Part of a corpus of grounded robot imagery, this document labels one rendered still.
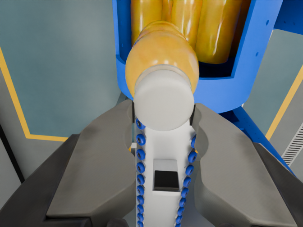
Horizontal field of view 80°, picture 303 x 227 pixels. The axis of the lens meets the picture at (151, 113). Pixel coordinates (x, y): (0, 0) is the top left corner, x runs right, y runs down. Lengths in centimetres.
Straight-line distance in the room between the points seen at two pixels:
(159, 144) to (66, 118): 139
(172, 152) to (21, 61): 153
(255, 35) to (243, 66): 4
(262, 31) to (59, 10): 148
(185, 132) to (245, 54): 46
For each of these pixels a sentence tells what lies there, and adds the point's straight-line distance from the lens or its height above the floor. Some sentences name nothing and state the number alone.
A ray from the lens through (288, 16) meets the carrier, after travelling 67.
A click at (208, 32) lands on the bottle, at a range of 37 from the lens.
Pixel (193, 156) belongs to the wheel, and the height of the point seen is 97.
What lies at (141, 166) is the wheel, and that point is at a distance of 77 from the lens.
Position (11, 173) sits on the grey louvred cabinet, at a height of 16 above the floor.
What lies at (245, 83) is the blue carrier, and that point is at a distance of 33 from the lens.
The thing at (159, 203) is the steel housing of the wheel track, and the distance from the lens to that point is 106.
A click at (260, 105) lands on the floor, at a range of 194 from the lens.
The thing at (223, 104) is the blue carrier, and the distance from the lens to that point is 32.
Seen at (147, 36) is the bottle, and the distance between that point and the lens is 17.
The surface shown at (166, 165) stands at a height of 96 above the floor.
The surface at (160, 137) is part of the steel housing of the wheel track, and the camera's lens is 72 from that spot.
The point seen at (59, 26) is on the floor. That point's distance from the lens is 167.
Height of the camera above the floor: 149
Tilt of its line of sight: 58 degrees down
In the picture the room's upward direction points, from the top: 176 degrees counter-clockwise
